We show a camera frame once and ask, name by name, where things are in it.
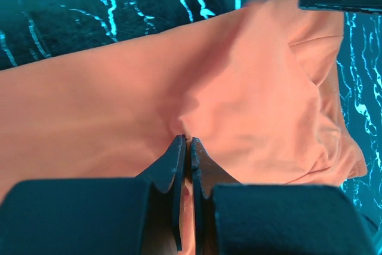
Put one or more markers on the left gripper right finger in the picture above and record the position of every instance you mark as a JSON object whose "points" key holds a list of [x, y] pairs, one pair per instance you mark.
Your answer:
{"points": [[206, 173]]}

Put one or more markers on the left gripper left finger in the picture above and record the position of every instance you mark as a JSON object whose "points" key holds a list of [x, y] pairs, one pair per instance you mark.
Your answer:
{"points": [[162, 208]]}

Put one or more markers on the orange t shirt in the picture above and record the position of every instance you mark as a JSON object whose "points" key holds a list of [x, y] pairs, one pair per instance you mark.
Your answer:
{"points": [[258, 86]]}

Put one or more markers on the black marble pattern mat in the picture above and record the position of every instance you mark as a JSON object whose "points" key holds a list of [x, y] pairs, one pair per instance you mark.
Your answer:
{"points": [[33, 30]]}

